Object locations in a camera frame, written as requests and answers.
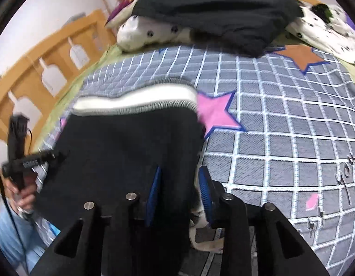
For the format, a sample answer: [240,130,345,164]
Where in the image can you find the person's left hand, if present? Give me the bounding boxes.
[5,175,38,217]

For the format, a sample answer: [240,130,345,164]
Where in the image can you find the white spotted pillow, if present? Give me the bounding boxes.
[116,15,197,53]

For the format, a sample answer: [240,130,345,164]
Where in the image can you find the purple and orange pillow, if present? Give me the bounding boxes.
[104,0,154,30]

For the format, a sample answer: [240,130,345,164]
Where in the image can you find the white spotted green-patch cloth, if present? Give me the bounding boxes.
[285,2,355,66]

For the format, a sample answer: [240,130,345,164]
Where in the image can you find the wooden bed headboard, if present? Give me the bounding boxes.
[0,9,118,192]

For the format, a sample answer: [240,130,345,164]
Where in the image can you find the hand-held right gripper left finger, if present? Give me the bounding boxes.
[31,165,163,276]

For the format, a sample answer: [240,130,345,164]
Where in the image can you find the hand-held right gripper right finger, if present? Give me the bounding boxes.
[198,165,331,276]

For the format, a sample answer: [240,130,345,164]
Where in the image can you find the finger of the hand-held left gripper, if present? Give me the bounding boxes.
[47,149,70,165]

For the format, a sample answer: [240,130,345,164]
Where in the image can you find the black pants with white stripe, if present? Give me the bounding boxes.
[34,78,207,276]

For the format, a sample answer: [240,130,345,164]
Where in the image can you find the grey checked blanket with stars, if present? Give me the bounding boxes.
[36,44,355,276]

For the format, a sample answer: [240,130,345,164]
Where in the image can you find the black garment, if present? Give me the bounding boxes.
[131,0,305,58]

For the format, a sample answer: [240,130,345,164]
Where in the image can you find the black cable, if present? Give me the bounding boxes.
[0,128,35,276]

